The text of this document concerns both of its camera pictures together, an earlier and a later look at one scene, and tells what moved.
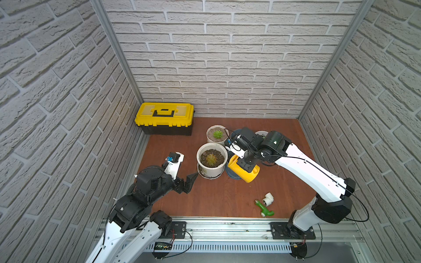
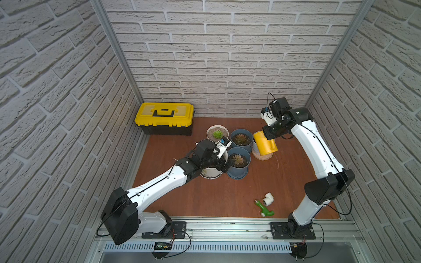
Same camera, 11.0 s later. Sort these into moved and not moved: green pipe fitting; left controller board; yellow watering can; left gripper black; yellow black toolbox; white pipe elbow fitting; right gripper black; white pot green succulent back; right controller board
Moved: yellow watering can; right gripper black; left gripper black
Not moved: right controller board; yellow black toolbox; white pot green succulent back; green pipe fitting; left controller board; white pipe elbow fitting
